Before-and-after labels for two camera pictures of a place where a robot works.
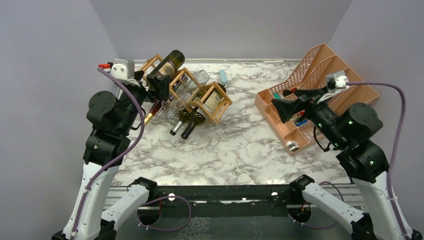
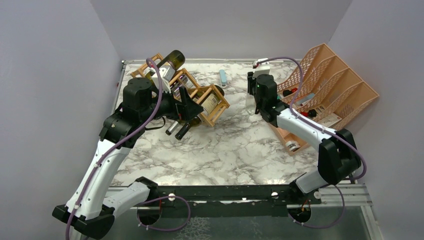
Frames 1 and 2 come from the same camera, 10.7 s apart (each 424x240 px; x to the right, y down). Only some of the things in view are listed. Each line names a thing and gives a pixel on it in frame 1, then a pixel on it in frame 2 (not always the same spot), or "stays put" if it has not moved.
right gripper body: (320, 112) to (252, 90)
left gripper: (161, 85) to (188, 108)
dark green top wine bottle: (172, 62) stays put
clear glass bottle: (183, 92) to (250, 104)
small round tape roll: (292, 145) stays put
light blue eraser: (222, 76) stays put
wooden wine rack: (207, 99) stays put
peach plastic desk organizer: (323, 73) stays put
